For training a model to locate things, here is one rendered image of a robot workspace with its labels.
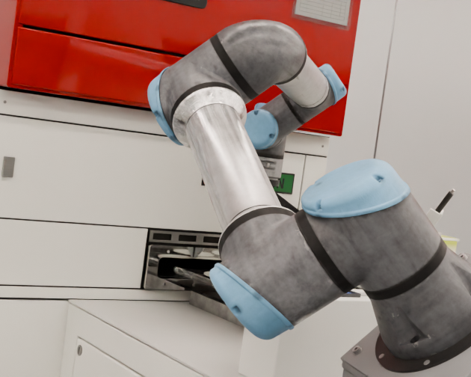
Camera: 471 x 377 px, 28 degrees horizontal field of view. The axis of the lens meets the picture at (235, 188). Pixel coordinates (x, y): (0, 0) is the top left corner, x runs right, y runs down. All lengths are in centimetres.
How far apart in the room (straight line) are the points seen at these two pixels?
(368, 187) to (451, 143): 357
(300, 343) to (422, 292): 36
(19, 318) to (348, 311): 71
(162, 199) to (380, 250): 95
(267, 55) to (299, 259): 42
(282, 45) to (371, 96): 284
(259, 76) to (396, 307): 46
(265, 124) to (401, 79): 264
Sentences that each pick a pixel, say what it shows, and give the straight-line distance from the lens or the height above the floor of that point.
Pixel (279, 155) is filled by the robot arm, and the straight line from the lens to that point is 193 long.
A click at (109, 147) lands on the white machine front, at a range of 192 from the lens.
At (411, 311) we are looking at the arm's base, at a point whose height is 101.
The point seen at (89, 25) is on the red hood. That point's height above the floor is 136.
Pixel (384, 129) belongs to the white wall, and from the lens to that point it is 435.
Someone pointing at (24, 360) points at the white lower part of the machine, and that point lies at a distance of 193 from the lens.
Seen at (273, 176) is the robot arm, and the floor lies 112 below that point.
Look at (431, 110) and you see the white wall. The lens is 454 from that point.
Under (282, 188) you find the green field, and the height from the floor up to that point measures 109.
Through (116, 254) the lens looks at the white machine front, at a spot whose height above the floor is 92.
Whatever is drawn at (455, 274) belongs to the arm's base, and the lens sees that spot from 116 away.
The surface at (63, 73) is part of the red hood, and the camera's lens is 182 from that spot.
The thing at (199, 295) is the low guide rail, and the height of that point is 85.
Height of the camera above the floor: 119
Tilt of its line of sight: 3 degrees down
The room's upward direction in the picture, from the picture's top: 8 degrees clockwise
